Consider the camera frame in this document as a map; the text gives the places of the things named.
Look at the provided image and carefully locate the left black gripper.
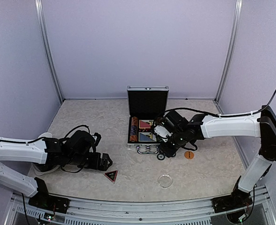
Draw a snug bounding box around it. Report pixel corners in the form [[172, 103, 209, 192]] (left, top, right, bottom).
[[68, 151, 112, 171]]

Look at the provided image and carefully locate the single green poker chip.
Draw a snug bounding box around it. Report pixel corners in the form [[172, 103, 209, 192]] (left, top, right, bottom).
[[157, 154, 165, 161]]

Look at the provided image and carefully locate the blue playing card deck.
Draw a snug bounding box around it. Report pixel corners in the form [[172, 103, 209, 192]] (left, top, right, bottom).
[[138, 132, 157, 142]]

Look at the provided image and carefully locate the red playing card deck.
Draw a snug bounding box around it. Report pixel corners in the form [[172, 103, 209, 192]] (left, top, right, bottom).
[[138, 120, 154, 130]]

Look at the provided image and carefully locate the aluminium poker case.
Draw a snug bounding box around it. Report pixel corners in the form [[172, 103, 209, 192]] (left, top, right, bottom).
[[127, 85, 169, 155]]

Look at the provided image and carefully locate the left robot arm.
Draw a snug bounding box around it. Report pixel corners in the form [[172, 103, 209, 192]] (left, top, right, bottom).
[[0, 125, 113, 209]]

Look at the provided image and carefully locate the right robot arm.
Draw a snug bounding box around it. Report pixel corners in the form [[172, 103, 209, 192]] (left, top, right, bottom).
[[154, 104, 276, 208]]

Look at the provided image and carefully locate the red triangular dealer button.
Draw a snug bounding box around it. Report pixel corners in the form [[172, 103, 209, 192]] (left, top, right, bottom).
[[104, 170, 118, 183]]

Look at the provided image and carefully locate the orange big blind button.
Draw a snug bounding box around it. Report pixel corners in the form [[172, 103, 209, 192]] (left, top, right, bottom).
[[184, 151, 194, 159]]

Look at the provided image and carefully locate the right chip row in case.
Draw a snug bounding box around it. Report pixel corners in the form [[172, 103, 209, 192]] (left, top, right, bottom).
[[154, 117, 163, 125]]

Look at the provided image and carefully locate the chip row in case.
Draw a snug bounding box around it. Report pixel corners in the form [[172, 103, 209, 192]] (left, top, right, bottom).
[[129, 117, 138, 142], [154, 117, 163, 125]]

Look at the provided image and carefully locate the clear round dealer puck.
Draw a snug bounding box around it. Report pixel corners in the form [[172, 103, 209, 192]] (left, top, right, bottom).
[[157, 174, 173, 188]]

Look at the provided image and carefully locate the left chip row in case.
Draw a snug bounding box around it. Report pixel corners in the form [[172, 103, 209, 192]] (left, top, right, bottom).
[[129, 117, 138, 142]]

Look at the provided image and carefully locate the clear round tray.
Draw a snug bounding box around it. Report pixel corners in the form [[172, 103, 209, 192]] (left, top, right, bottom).
[[31, 132, 61, 176]]

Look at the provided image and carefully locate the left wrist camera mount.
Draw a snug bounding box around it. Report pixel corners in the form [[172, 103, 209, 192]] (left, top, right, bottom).
[[92, 132, 101, 146]]

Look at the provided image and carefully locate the front aluminium frame rail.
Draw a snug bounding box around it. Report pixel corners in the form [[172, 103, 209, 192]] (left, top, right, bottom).
[[4, 186, 276, 225]]

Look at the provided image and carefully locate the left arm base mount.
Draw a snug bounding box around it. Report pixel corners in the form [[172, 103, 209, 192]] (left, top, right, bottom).
[[28, 177, 70, 214]]

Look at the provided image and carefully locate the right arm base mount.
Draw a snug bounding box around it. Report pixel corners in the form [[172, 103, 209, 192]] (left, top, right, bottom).
[[211, 184, 253, 213]]

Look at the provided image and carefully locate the right rear aluminium post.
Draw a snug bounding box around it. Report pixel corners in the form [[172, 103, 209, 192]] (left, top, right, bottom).
[[215, 0, 243, 104]]

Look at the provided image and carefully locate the aluminium post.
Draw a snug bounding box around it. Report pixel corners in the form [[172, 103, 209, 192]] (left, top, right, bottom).
[[215, 0, 243, 104], [34, 0, 65, 104]]

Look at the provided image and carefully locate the left rear aluminium post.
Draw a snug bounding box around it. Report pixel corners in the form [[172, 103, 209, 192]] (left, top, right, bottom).
[[34, 0, 65, 104]]

